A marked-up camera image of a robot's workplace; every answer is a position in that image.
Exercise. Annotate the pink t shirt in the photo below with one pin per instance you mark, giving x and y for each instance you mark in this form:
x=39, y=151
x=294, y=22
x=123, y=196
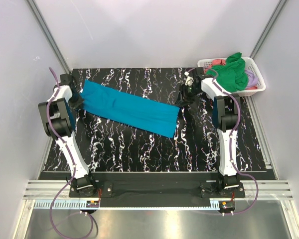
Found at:
x=214, y=63

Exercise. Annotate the green t shirt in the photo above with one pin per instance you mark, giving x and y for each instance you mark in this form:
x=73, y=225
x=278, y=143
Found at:
x=231, y=76

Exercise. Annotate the lilac t shirt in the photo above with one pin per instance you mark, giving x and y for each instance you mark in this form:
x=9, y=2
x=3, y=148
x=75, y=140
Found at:
x=252, y=79

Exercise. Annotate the left aluminium frame post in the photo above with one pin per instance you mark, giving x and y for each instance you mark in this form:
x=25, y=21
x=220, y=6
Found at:
x=48, y=35

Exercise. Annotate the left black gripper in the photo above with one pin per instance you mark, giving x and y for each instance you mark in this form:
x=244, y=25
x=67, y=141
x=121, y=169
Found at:
x=76, y=105

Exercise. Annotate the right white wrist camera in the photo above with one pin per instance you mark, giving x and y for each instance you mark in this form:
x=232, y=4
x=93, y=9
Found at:
x=189, y=80

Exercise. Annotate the white plastic laundry basket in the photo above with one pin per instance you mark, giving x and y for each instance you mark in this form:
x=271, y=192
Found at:
x=251, y=66

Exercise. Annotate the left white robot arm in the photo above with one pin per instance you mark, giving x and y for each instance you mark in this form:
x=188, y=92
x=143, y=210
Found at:
x=59, y=124

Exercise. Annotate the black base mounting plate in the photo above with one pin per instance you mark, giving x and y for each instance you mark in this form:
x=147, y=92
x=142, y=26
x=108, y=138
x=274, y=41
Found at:
x=162, y=201

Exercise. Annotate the aluminium rail bar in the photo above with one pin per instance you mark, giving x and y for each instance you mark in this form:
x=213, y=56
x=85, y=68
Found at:
x=248, y=189

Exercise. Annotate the blue t shirt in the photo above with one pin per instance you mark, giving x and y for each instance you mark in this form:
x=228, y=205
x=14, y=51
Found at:
x=129, y=109

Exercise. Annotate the right aluminium frame post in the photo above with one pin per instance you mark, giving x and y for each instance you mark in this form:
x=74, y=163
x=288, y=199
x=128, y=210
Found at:
x=279, y=8

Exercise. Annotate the aluminium frame post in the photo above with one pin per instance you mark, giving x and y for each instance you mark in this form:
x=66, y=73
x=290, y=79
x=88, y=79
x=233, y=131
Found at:
x=48, y=35
x=279, y=8

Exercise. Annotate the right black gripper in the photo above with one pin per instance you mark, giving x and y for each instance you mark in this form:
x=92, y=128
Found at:
x=184, y=98

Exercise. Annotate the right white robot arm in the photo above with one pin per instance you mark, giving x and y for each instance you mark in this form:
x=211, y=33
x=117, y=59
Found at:
x=226, y=119

